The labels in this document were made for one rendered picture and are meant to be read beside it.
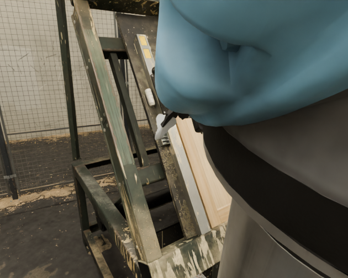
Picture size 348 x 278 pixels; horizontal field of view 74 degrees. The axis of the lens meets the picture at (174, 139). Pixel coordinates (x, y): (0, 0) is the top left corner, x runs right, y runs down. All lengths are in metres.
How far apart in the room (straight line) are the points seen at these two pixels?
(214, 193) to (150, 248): 0.38
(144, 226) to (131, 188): 0.14
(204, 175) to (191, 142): 0.16
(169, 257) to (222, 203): 0.35
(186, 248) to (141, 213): 0.23
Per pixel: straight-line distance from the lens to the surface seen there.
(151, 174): 1.02
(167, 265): 0.94
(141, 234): 0.89
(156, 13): 1.40
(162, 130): 0.62
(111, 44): 1.23
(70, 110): 1.82
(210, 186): 1.10
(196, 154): 1.08
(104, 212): 1.39
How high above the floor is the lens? 1.57
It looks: 18 degrees down
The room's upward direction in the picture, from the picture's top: straight up
